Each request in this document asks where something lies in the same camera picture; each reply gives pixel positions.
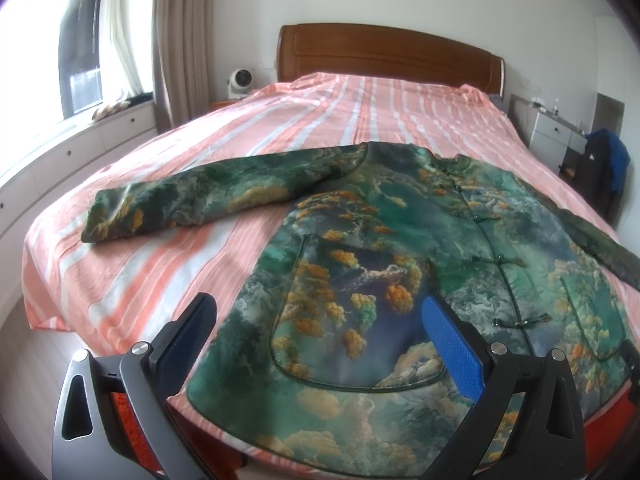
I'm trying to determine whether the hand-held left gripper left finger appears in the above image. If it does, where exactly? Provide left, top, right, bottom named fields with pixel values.
left=51, top=292, right=218, bottom=480

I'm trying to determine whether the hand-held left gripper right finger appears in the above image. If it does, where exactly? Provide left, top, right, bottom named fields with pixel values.
left=421, top=296, right=587, bottom=480

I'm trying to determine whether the green printed jacket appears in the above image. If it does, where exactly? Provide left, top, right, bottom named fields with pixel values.
left=81, top=141, right=640, bottom=476

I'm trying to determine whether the white window seat cabinet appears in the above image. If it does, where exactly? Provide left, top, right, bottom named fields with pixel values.
left=0, top=102, right=161, bottom=241

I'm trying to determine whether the black chair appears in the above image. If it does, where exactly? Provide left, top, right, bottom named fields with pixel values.
left=560, top=130, right=626, bottom=222

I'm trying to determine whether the white drawer cabinet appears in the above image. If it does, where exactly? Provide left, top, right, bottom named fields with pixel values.
left=527, top=107, right=588, bottom=176

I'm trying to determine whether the pink striped bed sheet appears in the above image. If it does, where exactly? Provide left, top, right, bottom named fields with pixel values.
left=22, top=72, right=640, bottom=461

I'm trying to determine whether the white desk fan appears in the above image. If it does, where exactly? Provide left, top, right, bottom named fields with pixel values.
left=226, top=67, right=254, bottom=99

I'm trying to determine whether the blue jacket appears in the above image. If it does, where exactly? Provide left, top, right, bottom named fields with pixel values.
left=587, top=128, right=631, bottom=194

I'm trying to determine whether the beige curtain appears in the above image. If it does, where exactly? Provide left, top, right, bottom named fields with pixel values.
left=151, top=0, right=221, bottom=133

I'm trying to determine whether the wooden headboard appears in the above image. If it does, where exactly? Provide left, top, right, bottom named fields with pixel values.
left=276, top=23, right=506, bottom=98

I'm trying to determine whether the white sheer curtain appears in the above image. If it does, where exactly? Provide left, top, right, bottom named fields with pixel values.
left=100, top=0, right=147, bottom=100

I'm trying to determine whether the window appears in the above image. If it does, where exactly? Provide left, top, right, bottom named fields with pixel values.
left=0, top=0, right=125, bottom=136

